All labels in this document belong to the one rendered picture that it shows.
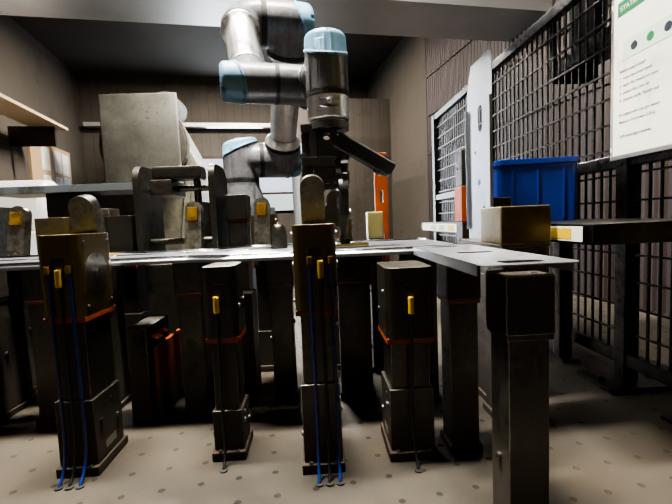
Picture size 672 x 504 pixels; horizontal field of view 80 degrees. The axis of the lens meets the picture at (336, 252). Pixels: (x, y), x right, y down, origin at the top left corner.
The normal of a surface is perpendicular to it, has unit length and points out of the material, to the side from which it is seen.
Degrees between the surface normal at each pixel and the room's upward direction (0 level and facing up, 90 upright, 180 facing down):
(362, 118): 90
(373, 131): 90
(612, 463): 0
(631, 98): 90
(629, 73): 90
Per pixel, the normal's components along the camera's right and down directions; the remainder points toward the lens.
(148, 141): 0.05, 0.07
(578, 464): -0.04, -1.00
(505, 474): -1.00, 0.04
